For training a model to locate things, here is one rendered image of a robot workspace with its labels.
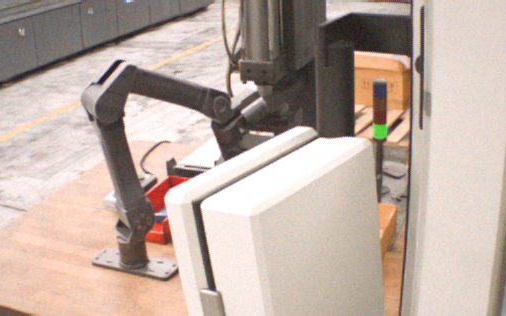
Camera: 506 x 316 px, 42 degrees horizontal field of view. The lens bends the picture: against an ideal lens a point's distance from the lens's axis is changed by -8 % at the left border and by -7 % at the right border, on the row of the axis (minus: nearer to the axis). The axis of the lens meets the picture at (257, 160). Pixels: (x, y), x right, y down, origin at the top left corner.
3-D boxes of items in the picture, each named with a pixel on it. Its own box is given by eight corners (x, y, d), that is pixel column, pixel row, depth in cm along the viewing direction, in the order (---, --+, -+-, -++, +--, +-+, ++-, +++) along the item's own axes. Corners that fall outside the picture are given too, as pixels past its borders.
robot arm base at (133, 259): (101, 220, 155) (84, 233, 149) (178, 234, 148) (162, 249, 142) (106, 251, 158) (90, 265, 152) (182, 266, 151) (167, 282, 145)
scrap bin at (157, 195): (122, 237, 165) (119, 214, 163) (170, 196, 186) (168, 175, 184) (166, 245, 160) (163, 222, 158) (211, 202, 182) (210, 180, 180)
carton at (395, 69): (364, 82, 567) (363, 22, 549) (434, 91, 538) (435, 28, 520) (331, 103, 513) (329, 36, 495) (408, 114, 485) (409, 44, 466)
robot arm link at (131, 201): (146, 216, 154) (106, 79, 139) (159, 227, 148) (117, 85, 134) (122, 227, 151) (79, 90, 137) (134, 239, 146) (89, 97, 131)
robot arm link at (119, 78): (217, 86, 155) (95, 51, 137) (238, 94, 148) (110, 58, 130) (199, 139, 157) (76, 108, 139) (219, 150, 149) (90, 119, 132)
